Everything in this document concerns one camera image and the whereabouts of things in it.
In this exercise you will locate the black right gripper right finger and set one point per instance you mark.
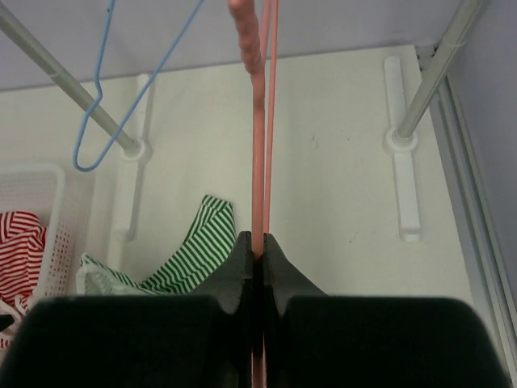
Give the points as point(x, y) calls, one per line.
point(316, 340)

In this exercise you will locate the pink wire hanger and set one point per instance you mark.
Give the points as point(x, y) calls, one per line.
point(258, 41)

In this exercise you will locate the metal clothes rack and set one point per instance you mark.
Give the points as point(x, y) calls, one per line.
point(400, 140)

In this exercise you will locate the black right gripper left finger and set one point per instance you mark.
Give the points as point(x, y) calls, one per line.
point(200, 339)

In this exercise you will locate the clear plastic basket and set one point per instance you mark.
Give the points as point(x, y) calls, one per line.
point(59, 200)

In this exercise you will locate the green striped tank top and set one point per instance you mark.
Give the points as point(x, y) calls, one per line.
point(207, 245)

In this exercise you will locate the aluminium mounting rail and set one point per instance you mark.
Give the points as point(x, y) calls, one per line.
point(488, 280)

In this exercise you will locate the red striped tank top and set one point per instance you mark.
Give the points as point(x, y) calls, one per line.
point(23, 240)

